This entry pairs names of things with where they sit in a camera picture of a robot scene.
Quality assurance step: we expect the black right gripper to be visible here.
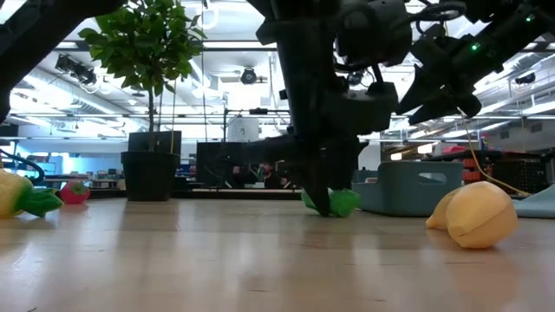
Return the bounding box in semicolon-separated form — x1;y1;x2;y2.
397;36;500;126

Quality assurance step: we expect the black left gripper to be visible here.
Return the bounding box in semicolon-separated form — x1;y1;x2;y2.
256;16;361;218

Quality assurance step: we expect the green toy cucumber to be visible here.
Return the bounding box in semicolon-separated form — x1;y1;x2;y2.
301;187;362;218

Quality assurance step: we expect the teal plastic container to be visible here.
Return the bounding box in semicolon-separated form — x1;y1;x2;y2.
351;161;464;218

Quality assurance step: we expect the yellow toy banana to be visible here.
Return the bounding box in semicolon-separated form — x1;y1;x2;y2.
425;180;519;250

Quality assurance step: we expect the red toy strawberry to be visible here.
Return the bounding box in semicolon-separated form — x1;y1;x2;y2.
59;180;91;205

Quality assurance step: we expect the yellow toy vegetable green stem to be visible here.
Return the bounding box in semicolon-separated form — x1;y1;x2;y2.
0;168;64;220

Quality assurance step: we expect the person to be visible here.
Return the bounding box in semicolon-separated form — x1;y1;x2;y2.
258;162;283;190
229;165;248;188

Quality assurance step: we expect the black shelf rack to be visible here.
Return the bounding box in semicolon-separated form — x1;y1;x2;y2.
463;146;555;196

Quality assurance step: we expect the black background screen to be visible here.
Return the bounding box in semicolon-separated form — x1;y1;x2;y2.
127;131;182;153
196;141;304;190

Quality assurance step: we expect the light blue cloth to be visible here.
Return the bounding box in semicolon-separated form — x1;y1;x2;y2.
513;184;555;219

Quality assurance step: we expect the black plant pot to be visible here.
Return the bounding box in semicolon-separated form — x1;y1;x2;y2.
120;150;181;202

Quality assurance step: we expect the green leafy plant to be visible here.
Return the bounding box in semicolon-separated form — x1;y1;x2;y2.
77;0;208;97

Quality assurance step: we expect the black ceiling projector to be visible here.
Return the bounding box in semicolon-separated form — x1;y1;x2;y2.
55;54;97;86

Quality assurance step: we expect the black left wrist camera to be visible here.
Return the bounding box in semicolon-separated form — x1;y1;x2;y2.
333;81;399;135

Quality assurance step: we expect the yellow cable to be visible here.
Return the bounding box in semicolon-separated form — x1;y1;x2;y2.
457;106;532;197

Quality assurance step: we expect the black aluminium table frame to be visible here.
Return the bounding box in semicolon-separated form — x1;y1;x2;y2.
86;186;304;201

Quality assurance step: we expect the black curved cable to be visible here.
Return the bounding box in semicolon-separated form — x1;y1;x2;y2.
0;148;47;185

